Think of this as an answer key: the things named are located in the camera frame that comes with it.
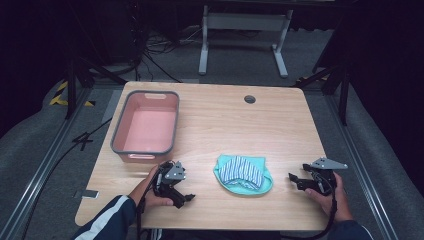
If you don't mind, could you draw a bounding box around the pink basin with grey rim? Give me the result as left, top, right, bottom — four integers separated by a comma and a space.
109, 89, 181, 165

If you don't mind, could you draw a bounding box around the grey tape strip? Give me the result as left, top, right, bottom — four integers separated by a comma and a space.
73, 188, 100, 200

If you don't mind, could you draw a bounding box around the hand-held gripper cable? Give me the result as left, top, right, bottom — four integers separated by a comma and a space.
279, 186, 338, 240
135, 173, 160, 240

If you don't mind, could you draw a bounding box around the yellow and black floor tape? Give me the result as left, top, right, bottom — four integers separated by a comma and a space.
48, 80, 97, 108

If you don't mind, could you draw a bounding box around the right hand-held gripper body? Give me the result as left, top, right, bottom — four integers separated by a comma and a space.
301, 157, 349, 197

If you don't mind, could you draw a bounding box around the aluminium floor rail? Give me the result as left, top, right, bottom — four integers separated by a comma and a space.
323, 94, 400, 240
0, 85, 98, 240

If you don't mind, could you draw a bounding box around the left hand-held gripper cable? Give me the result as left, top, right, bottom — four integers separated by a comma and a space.
135, 173, 160, 240

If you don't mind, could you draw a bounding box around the bundle of black cables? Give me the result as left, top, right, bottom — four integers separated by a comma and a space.
131, 19, 203, 84

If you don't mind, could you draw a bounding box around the black tape floor mark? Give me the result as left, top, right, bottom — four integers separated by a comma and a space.
71, 131, 95, 152

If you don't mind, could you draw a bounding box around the black tripod stand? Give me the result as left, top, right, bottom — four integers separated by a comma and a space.
64, 54, 128, 121
292, 61, 352, 127

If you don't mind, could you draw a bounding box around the person's left hand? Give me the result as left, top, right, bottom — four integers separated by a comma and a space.
128, 165, 175, 210

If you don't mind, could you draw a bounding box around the right hand-held gripper cable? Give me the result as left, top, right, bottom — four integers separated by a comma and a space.
279, 186, 338, 240

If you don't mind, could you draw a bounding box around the black floor cable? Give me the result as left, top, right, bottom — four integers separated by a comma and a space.
20, 117, 113, 240

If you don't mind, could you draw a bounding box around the teal and striped cloth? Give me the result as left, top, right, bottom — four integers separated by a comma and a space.
212, 153, 275, 197

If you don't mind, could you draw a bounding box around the person's right hand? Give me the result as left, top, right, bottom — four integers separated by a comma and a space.
304, 172, 354, 223

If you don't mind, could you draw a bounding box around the white metal stand frame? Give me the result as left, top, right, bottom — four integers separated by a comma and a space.
198, 4, 295, 80

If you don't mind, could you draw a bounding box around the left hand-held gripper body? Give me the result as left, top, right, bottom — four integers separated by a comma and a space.
153, 160, 188, 205

